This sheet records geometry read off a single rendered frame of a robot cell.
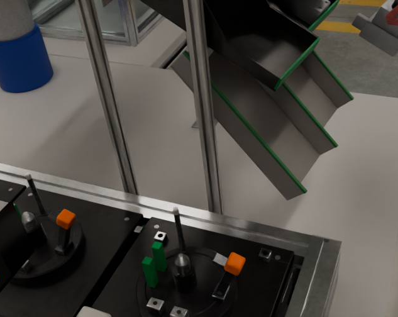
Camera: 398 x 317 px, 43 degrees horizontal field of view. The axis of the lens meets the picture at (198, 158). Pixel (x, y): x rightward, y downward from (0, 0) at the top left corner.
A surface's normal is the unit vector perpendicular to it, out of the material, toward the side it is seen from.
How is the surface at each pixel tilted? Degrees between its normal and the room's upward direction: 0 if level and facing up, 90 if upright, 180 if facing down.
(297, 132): 45
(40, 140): 0
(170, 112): 0
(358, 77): 0
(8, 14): 90
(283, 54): 25
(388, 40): 89
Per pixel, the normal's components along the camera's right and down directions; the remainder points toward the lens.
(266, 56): 0.26, -0.59
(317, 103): 0.52, -0.35
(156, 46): -0.10, -0.77
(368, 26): -0.58, 0.54
